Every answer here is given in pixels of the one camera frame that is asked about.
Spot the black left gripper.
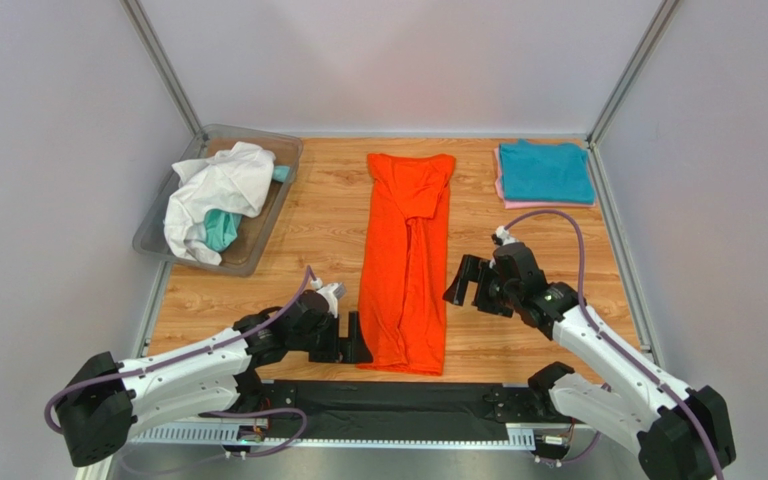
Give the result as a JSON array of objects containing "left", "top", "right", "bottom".
[{"left": 289, "top": 309, "right": 373, "bottom": 362}]

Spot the orange t-shirt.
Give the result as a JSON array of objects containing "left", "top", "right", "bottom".
[{"left": 358, "top": 153, "right": 456, "bottom": 376}]

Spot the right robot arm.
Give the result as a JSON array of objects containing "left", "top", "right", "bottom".
[{"left": 443, "top": 242, "right": 736, "bottom": 479}]

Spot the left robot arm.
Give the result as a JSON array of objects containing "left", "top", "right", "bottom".
[{"left": 45, "top": 289, "right": 373, "bottom": 467}]

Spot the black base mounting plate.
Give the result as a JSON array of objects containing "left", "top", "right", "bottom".
[{"left": 231, "top": 380, "right": 571, "bottom": 441}]

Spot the folded pink t-shirt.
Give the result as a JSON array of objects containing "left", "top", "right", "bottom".
[{"left": 493, "top": 148, "right": 597, "bottom": 210}]

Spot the folded blue t-shirt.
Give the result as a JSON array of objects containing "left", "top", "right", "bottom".
[{"left": 496, "top": 139, "right": 596, "bottom": 205}]

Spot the teal green t-shirt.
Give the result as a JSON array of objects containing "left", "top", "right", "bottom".
[{"left": 204, "top": 165, "right": 290, "bottom": 252}]

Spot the clear plastic bin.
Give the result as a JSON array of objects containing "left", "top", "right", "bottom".
[{"left": 132, "top": 124, "right": 303, "bottom": 277}]

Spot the white t-shirt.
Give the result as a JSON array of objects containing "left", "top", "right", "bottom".
[{"left": 163, "top": 142, "right": 276, "bottom": 265}]

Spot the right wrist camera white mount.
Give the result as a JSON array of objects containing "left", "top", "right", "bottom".
[{"left": 491, "top": 225, "right": 518, "bottom": 247}]

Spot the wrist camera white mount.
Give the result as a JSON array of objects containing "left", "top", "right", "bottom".
[
  {"left": 310, "top": 278, "right": 346, "bottom": 317},
  {"left": 491, "top": 225, "right": 518, "bottom": 247}
]

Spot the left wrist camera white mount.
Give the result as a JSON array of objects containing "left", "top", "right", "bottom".
[{"left": 310, "top": 278, "right": 346, "bottom": 317}]

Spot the aluminium frame rail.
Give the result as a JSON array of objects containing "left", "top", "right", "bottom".
[{"left": 74, "top": 375, "right": 718, "bottom": 480}]

